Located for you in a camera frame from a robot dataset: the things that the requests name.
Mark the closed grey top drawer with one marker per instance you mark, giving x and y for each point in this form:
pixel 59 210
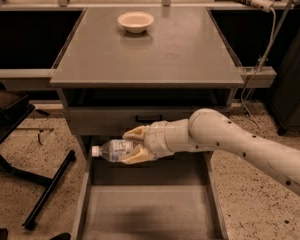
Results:
pixel 114 121

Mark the white bowl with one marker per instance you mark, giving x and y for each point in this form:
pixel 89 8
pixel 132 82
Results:
pixel 135 22

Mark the blue plastic water bottle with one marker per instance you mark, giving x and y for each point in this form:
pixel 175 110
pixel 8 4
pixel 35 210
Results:
pixel 114 150

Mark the dark cabinet at right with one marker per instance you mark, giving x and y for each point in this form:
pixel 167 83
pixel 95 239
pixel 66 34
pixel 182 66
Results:
pixel 283 97

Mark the black drawer handle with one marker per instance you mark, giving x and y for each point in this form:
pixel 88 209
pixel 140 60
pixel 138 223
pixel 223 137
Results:
pixel 148 119

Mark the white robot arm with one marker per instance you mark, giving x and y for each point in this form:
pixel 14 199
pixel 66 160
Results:
pixel 209 130

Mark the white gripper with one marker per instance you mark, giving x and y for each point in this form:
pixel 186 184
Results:
pixel 155 138

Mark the grey horizontal rail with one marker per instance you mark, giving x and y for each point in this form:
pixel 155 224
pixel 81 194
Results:
pixel 27 79

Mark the grey metal cabinet counter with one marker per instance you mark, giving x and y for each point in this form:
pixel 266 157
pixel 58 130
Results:
pixel 179 61

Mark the open grey middle drawer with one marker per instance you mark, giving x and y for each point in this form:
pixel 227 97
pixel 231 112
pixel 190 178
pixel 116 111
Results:
pixel 173 198

